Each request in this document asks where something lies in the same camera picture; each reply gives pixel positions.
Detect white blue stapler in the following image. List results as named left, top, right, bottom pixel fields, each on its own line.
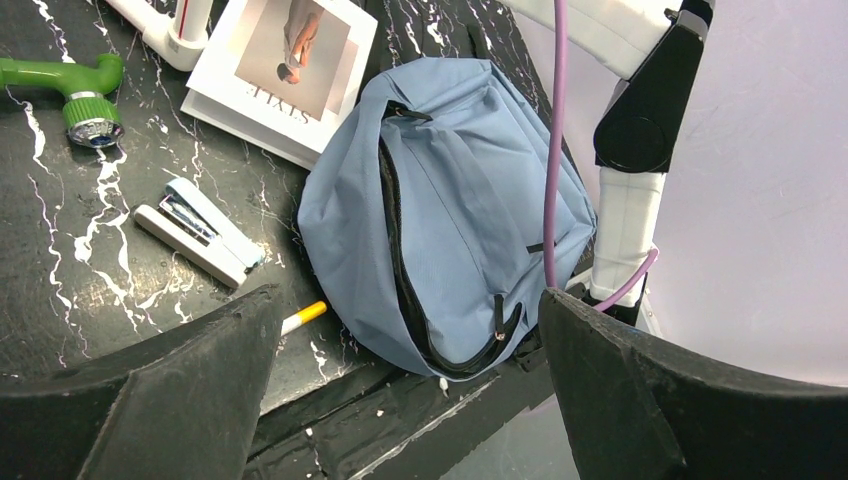
left=133, top=177, right=264, bottom=289

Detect green white pipe fitting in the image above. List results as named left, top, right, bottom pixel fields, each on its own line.
left=1, top=53, right=124, bottom=148

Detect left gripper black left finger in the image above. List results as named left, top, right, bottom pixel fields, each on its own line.
left=1, top=284, right=285, bottom=479

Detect white PVC pipe frame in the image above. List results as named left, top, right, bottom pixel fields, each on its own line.
left=107, top=0, right=213, bottom=72

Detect white art book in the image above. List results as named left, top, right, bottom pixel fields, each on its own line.
left=181, top=0, right=378, bottom=170

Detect blue student backpack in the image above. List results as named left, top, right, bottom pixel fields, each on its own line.
left=296, top=56, right=599, bottom=382

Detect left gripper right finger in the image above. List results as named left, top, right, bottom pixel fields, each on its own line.
left=539, top=289, right=847, bottom=479

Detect white yellow marker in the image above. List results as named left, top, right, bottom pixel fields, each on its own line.
left=280, top=301, right=328, bottom=337

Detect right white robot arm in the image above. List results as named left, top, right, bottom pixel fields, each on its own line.
left=508, top=1, right=715, bottom=326

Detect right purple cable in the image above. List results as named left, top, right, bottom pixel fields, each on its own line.
left=543, top=0, right=660, bottom=314

